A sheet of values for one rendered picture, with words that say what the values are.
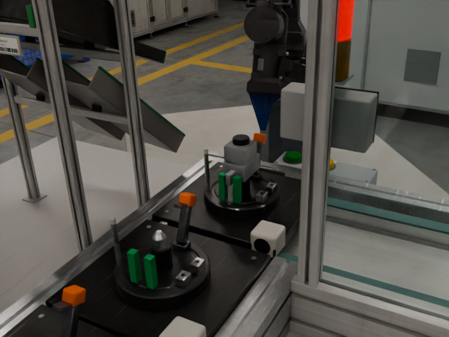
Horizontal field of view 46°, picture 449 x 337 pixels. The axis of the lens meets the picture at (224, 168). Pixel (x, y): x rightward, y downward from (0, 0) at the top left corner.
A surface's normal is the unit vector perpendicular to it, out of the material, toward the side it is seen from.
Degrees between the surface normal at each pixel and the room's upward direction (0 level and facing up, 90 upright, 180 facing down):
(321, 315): 90
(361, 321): 90
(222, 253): 0
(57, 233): 0
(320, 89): 90
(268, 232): 0
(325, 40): 90
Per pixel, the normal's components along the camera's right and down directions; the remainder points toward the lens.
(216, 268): -0.03, -0.89
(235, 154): -0.47, 0.41
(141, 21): 0.84, 0.22
